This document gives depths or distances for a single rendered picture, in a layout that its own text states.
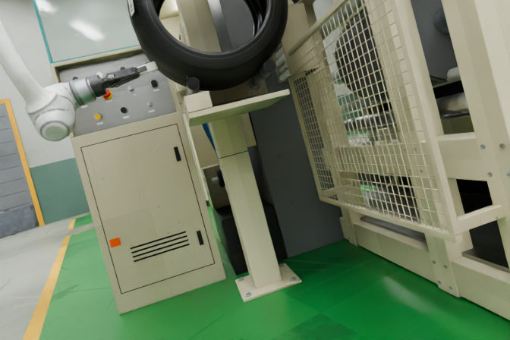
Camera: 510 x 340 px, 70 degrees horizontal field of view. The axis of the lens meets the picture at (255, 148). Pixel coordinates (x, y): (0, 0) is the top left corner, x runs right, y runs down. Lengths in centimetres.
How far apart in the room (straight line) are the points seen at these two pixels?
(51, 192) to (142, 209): 829
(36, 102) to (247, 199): 91
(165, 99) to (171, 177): 41
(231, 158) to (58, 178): 869
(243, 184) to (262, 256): 34
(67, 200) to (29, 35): 414
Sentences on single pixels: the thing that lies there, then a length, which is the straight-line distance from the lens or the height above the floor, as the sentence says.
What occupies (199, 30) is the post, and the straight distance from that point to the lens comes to 173.
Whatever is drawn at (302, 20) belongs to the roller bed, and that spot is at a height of 112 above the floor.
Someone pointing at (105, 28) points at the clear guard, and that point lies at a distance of 209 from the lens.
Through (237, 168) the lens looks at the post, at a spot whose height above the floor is 56.
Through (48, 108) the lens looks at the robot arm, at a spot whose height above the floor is 91.
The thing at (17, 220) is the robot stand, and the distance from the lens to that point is 75.
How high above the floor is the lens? 66
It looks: 1 degrees down
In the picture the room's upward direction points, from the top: 15 degrees counter-clockwise
